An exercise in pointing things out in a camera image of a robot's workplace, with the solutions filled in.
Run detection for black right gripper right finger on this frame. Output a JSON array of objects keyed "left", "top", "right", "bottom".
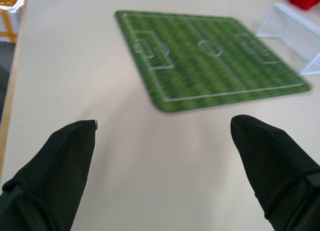
[{"left": 230, "top": 114, "right": 320, "bottom": 231}]

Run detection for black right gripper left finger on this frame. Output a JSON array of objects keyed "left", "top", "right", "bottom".
[{"left": 0, "top": 119, "right": 99, "bottom": 231}]

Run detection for green soccer field mat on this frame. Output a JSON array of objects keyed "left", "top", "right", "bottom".
[{"left": 114, "top": 9, "right": 313, "bottom": 113}]

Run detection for white toy soccer goal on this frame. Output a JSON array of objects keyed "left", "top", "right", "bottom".
[{"left": 255, "top": 2, "right": 320, "bottom": 76}]

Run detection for white box with yellow tape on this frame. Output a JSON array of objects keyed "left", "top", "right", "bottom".
[{"left": 0, "top": 0, "right": 27, "bottom": 43}]

